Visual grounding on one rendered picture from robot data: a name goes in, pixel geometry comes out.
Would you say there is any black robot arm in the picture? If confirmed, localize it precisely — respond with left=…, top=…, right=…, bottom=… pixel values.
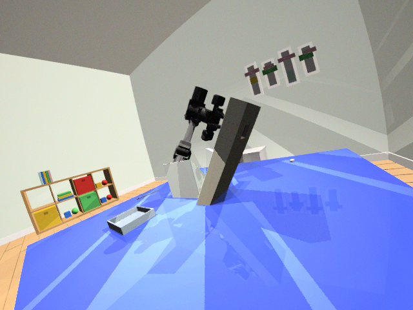
left=173, top=86, right=208, bottom=163

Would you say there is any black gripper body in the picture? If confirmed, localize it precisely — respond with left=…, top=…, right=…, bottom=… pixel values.
left=195, top=94, right=225, bottom=141

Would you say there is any cream service panel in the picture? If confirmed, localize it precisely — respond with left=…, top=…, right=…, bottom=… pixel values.
left=196, top=97, right=261, bottom=205

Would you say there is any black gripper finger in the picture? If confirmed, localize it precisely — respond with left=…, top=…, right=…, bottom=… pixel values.
left=214, top=108, right=225, bottom=119
left=209, top=124, right=221, bottom=131

